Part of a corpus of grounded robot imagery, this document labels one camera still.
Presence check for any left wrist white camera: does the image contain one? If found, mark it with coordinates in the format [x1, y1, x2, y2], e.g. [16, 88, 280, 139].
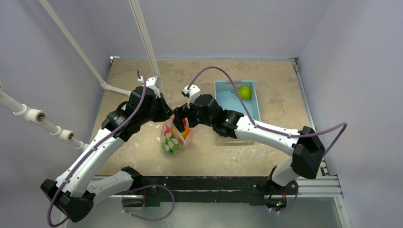
[138, 76, 162, 97]

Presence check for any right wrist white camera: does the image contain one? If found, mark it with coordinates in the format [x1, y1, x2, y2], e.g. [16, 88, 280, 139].
[182, 85, 201, 108]

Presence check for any white pvc pipe frame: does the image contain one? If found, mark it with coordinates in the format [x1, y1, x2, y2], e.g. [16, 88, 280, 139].
[0, 83, 89, 152]

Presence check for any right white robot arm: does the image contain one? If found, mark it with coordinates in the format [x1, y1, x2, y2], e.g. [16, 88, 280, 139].
[173, 94, 325, 193]

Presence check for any light blue plastic basket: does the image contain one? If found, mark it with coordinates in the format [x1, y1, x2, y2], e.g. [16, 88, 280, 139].
[214, 80, 262, 139]

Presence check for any orange yellow round fruit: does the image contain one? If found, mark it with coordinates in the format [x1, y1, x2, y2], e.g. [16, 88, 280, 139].
[181, 128, 191, 139]

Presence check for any wrist white camera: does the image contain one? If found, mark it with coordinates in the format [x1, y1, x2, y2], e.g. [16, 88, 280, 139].
[138, 76, 162, 97]
[182, 85, 201, 108]

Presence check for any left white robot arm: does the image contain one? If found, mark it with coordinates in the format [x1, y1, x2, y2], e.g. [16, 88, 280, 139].
[40, 85, 173, 228]

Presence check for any white vertical pole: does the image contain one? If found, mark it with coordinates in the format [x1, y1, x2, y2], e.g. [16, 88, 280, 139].
[129, 0, 161, 76]

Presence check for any smooth red apple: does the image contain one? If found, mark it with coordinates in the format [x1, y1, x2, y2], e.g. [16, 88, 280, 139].
[162, 122, 175, 135]

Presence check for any green striped melon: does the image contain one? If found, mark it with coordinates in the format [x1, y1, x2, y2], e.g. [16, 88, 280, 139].
[161, 138, 181, 154]

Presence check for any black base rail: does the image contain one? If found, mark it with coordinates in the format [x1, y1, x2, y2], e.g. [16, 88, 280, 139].
[122, 166, 297, 209]

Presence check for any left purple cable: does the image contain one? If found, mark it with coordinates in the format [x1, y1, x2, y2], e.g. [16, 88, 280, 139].
[47, 69, 147, 228]

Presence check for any clear dotted zip bag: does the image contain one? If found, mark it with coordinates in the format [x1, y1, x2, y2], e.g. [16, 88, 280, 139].
[161, 116, 193, 152]

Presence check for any green pear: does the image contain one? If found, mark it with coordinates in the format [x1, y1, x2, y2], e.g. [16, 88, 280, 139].
[234, 86, 252, 101]

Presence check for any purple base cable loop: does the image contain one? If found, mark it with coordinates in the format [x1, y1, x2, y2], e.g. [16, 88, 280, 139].
[121, 184, 176, 222]

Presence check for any aluminium frame rail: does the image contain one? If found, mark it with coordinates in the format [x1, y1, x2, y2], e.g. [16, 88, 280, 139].
[292, 57, 351, 228]

